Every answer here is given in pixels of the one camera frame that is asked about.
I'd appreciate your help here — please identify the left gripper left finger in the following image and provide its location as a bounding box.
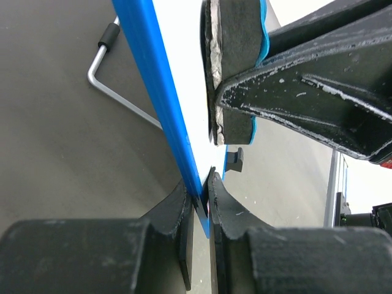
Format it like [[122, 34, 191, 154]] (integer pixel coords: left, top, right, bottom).
[[1, 183, 194, 293]]

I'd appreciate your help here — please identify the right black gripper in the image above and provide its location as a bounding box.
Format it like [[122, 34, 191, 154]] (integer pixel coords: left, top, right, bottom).
[[369, 154, 392, 169]]

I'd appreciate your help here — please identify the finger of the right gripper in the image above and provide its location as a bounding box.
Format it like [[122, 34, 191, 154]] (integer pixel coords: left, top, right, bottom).
[[267, 0, 391, 58], [217, 18, 391, 159]]

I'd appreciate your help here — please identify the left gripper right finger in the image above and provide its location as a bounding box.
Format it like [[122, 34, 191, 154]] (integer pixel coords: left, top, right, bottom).
[[207, 170, 391, 293]]

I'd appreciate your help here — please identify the blue felt eraser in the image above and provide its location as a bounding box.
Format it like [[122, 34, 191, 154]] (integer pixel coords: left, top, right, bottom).
[[201, 1, 270, 146]]

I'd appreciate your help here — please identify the blue framed whiteboard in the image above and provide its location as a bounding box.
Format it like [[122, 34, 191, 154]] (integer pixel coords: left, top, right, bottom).
[[111, 0, 281, 239]]

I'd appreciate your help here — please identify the black whiteboard foot clip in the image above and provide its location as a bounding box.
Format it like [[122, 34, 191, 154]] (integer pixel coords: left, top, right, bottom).
[[225, 148, 244, 173]]

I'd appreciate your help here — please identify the aluminium rail frame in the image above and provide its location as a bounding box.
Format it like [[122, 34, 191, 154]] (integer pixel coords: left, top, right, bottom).
[[323, 150, 348, 227]]

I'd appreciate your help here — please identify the metal whiteboard stand wire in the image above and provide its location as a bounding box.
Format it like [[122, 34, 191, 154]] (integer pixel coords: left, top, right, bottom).
[[86, 16, 164, 130]]

